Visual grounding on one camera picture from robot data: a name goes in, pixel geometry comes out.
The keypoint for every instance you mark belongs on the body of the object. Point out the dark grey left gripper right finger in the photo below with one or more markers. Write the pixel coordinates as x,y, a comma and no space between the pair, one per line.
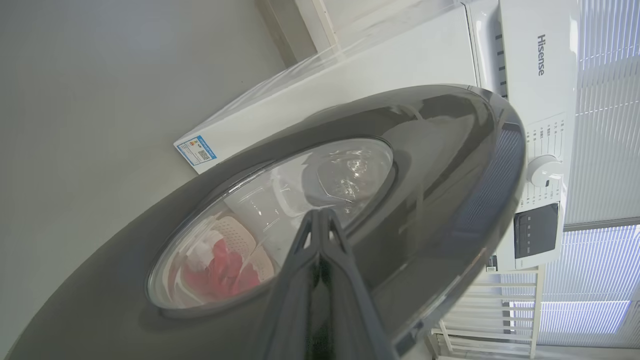
345,310

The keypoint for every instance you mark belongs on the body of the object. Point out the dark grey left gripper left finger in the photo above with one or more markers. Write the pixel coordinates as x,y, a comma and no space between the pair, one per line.
295,300

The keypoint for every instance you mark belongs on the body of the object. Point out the dark grey round washer door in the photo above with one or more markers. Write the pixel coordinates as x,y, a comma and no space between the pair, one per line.
440,165

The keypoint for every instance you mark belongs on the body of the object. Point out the black touch control display panel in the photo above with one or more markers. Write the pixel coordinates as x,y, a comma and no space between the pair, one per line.
536,231

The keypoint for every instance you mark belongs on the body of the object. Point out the white washing machine dial knob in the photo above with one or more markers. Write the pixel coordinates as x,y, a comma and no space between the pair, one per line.
544,171

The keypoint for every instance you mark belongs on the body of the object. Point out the white front-load washing machine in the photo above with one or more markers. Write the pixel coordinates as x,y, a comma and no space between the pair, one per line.
400,60

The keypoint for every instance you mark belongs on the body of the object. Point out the blue energy label sticker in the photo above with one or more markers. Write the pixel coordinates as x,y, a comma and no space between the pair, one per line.
196,151

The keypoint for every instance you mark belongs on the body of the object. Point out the white window blinds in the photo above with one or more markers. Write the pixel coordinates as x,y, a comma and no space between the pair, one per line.
605,125

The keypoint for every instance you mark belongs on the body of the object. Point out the white railing frame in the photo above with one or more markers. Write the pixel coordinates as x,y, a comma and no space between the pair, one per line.
500,310

